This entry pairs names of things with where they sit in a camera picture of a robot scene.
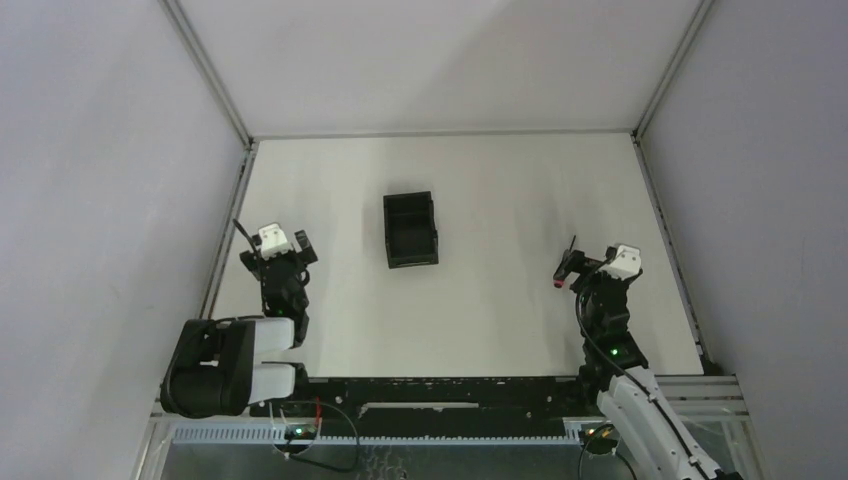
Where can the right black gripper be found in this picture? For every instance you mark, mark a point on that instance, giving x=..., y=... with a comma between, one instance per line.
x=577, y=263

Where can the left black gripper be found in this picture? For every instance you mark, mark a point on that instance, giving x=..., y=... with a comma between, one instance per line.
x=279, y=259

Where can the red handled screwdriver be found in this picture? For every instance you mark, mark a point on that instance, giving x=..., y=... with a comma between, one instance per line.
x=564, y=268

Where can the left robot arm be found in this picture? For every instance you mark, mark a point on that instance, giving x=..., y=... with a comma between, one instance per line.
x=215, y=368

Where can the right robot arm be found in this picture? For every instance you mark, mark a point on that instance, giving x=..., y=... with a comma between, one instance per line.
x=615, y=375

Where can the black plastic bin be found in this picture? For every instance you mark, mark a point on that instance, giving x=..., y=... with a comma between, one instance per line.
x=410, y=232

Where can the left green circuit board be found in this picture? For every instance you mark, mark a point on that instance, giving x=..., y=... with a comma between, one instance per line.
x=301, y=433

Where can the green circuit board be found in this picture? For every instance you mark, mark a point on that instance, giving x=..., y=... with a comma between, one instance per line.
x=600, y=441
x=301, y=433

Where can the right green circuit board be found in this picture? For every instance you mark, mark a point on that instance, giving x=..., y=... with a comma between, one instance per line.
x=600, y=441

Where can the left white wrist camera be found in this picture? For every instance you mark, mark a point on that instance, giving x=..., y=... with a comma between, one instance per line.
x=273, y=241

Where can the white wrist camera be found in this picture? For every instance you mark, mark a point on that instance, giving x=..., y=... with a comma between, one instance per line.
x=273, y=241
x=622, y=261

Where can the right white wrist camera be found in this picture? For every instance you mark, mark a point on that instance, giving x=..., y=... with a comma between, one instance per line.
x=622, y=261

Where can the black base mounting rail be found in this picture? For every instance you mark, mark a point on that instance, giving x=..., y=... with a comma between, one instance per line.
x=547, y=396

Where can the aluminium frame profile right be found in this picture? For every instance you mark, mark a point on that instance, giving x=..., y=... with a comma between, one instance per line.
x=707, y=397

